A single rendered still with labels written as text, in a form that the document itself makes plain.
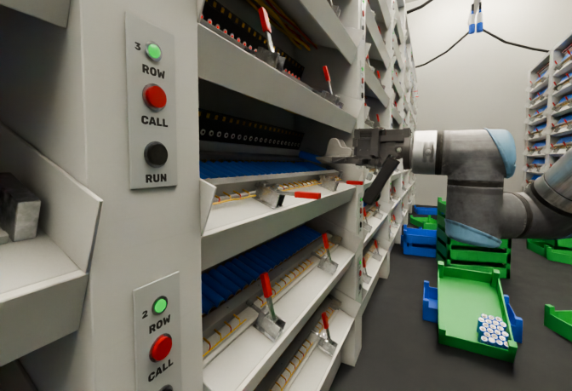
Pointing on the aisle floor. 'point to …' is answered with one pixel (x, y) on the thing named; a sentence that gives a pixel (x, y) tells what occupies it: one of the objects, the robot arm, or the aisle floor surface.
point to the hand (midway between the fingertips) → (322, 161)
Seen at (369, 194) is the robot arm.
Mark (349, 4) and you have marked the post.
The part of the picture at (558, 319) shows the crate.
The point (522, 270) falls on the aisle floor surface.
